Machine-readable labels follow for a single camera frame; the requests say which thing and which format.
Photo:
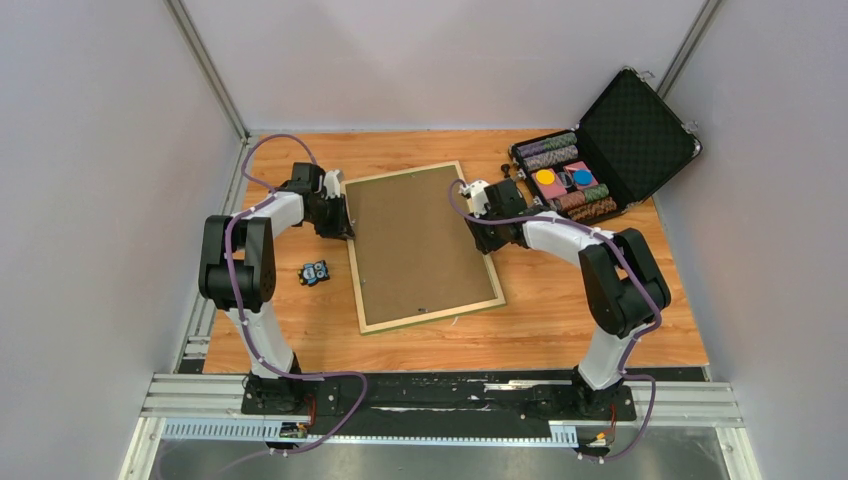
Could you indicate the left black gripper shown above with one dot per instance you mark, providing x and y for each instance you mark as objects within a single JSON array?
[{"x": 341, "y": 227}]

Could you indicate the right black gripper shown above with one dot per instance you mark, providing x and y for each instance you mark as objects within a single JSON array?
[{"x": 483, "y": 243}]

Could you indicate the wooden picture frame green trim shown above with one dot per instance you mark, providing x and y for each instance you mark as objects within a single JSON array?
[{"x": 430, "y": 318}]

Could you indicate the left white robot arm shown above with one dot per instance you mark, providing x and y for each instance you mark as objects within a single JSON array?
[{"x": 237, "y": 270}]

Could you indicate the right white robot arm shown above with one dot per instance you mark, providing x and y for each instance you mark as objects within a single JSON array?
[{"x": 624, "y": 287}]

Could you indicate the small blue owl toy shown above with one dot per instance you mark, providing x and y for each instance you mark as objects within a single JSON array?
[{"x": 311, "y": 274}]

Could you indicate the yellow dealer button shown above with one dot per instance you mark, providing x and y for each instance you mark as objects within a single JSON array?
[{"x": 545, "y": 177}]

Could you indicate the blue yellow chip row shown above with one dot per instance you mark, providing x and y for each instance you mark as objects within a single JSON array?
[{"x": 550, "y": 158}]

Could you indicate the red playing card deck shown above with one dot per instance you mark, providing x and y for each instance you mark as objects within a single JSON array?
[{"x": 549, "y": 192}]

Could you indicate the clear dealer button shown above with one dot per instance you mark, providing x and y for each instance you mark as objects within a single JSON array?
[{"x": 566, "y": 180}]

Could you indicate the red poker chip row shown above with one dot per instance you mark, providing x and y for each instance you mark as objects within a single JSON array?
[{"x": 570, "y": 201}]

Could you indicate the blue dealer button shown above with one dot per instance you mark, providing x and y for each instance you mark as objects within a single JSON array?
[{"x": 583, "y": 178}]

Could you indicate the top blue green chip row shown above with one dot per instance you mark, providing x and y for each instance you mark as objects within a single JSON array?
[{"x": 548, "y": 144}]

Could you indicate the green poker chip row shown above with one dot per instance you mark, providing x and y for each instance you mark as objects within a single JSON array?
[{"x": 595, "y": 193}]

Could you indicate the orange black chip row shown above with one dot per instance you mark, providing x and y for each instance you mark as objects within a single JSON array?
[{"x": 589, "y": 211}]

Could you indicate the black poker chip case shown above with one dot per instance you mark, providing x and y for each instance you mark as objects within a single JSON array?
[{"x": 631, "y": 140}]

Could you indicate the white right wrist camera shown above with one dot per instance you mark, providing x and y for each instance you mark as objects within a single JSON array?
[{"x": 476, "y": 197}]

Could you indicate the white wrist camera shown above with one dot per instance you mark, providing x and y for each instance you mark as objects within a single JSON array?
[
  {"x": 476, "y": 197},
  {"x": 333, "y": 183}
]

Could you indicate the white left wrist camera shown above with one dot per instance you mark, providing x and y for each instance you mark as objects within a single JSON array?
[{"x": 333, "y": 183}]

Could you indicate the black mounting base rail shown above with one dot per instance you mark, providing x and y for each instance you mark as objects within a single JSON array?
[{"x": 501, "y": 408}]

